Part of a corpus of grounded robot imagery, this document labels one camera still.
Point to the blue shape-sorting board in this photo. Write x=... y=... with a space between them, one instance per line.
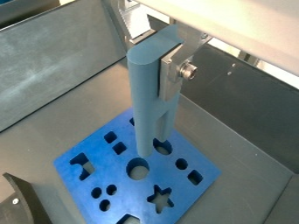
x=121 y=188

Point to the grey bin wall panels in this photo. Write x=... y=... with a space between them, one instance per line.
x=65 y=85

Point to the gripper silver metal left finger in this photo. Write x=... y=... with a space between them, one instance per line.
x=134 y=21

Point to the gripper silver metal right finger with bolt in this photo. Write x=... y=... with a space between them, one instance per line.
x=177 y=67

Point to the grey-blue square-circle peg object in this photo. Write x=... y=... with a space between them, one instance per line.
x=154 y=114

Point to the black curved corner part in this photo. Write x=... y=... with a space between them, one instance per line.
x=22 y=208

